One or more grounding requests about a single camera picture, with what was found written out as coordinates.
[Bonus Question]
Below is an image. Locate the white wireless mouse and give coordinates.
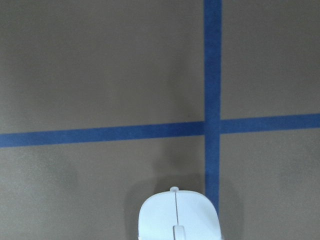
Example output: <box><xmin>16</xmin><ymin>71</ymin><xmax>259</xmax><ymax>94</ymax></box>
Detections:
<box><xmin>137</xmin><ymin>186</ymin><xmax>223</xmax><ymax>240</ymax></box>

